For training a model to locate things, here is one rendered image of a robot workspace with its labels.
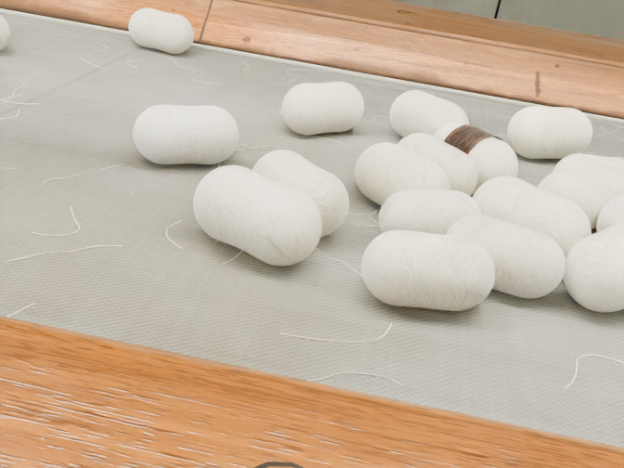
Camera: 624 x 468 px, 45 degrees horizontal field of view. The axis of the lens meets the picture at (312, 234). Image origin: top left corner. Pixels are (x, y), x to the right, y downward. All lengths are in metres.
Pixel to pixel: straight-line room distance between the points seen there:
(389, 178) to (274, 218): 0.06
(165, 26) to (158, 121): 0.15
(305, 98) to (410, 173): 0.07
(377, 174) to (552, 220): 0.05
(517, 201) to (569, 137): 0.10
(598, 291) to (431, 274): 0.05
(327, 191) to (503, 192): 0.05
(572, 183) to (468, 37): 0.20
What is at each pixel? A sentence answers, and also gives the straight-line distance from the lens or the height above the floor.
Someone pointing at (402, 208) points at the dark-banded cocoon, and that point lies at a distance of 0.21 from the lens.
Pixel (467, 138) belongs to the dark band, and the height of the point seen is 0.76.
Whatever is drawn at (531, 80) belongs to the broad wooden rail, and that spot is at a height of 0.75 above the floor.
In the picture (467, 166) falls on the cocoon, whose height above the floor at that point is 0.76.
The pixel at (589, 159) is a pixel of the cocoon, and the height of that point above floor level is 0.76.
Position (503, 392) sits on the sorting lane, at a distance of 0.17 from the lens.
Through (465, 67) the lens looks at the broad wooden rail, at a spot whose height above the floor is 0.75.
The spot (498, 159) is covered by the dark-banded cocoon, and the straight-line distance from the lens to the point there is 0.26.
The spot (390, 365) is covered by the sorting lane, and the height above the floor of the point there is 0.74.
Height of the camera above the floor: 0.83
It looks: 26 degrees down
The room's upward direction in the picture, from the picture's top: 9 degrees clockwise
